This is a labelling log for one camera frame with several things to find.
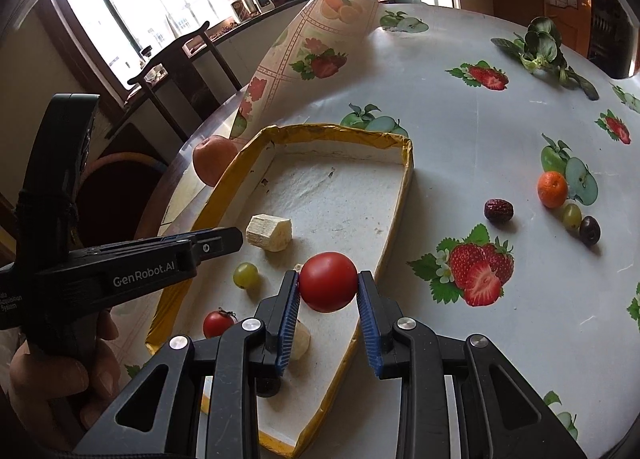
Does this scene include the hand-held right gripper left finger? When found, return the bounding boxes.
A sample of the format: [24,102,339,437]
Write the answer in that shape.
[75,269,302,459]

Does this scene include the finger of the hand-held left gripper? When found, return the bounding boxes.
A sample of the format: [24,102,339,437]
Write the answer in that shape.
[192,227,244,261]

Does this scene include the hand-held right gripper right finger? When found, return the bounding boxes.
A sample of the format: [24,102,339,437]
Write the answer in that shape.
[356,270,588,459]

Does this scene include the green grape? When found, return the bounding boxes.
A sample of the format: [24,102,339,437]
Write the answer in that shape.
[233,262,260,289]
[561,203,583,230]

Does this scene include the red cherry tomato with stem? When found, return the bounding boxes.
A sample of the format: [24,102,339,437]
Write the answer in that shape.
[202,309,237,339]

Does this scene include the yellow edged cardboard box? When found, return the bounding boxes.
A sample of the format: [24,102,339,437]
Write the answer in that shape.
[144,123,416,458]

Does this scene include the person's left hand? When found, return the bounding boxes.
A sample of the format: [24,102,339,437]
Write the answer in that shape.
[9,310,122,440]

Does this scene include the red apple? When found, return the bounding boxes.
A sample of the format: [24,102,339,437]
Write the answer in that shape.
[192,135,240,187]

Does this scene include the rattan chair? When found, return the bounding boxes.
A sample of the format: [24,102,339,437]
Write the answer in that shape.
[75,151,168,245]

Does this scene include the dark red jujube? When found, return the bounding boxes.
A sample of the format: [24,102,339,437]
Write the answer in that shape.
[483,198,514,224]

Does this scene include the dark wooden chair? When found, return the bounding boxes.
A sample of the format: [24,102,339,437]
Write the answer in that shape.
[125,20,243,140]

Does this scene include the orange tangerine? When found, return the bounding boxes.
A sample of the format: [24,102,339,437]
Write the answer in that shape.
[537,171,569,208]

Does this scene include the dark purple plum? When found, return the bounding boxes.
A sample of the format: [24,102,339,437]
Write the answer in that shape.
[579,216,601,245]

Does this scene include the leafy green vegetable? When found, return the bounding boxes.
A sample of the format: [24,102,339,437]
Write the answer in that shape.
[491,16,600,100]

